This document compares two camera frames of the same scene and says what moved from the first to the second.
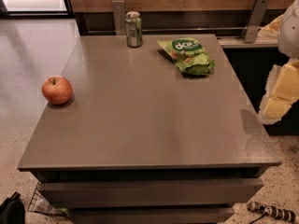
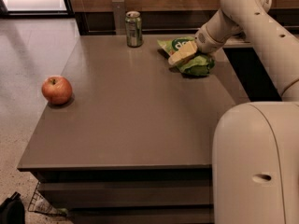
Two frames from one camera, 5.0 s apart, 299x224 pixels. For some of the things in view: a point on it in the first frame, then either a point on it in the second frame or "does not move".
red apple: [57, 90] does not move
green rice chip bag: [189, 55] does not move
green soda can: [134, 28] does not move
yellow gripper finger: [287, 86] to [185, 51]
